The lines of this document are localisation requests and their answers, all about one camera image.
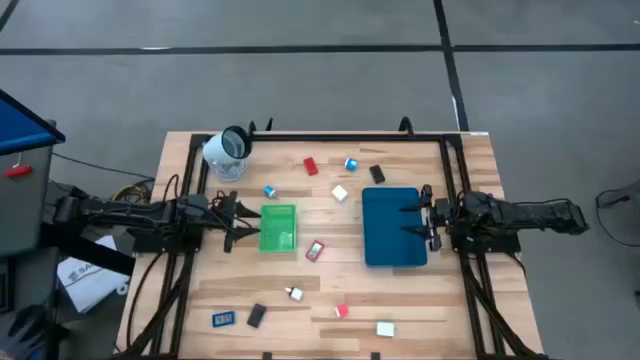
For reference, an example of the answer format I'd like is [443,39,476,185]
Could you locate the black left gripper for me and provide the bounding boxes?
[209,190,262,254]

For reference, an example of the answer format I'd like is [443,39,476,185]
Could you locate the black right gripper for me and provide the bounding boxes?
[399,183,452,253]

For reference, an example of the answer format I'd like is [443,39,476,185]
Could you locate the small red-framed device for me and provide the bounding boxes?
[305,239,326,263]

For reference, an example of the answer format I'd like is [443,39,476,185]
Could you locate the blue digital timer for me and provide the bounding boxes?
[211,310,237,329]

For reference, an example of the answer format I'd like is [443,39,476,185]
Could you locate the green plastic basket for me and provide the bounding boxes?
[258,203,298,254]

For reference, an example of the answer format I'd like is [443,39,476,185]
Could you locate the blue plastic tray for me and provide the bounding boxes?
[361,186,430,268]

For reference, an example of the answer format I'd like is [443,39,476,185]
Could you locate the white cup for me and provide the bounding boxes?
[201,124,253,182]

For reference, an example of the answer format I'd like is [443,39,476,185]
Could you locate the black slanted floor bar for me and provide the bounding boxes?
[39,222,136,276]

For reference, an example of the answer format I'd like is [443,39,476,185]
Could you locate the white printed paper bag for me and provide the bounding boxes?
[56,235,132,314]

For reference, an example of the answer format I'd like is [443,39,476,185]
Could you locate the grey cabinet with blue top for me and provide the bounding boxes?
[0,88,67,257]

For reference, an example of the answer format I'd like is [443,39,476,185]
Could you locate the person's hand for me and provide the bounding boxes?
[0,303,56,360]

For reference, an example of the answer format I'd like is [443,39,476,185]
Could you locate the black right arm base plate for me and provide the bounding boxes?
[449,214,522,255]

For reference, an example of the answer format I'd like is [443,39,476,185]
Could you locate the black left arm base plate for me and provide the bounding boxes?
[132,215,205,255]

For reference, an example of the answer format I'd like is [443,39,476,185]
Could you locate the black aluminium table frame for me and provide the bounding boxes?
[149,130,546,360]

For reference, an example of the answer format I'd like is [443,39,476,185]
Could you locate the black cable bundle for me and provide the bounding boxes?
[124,249,194,359]
[462,253,544,359]

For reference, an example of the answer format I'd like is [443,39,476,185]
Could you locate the yellow cable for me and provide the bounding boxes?
[112,183,151,204]

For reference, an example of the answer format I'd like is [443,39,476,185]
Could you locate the black floor cable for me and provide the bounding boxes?
[594,188,640,249]

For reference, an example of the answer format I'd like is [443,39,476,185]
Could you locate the red cabinet handle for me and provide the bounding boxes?
[3,163,34,179]

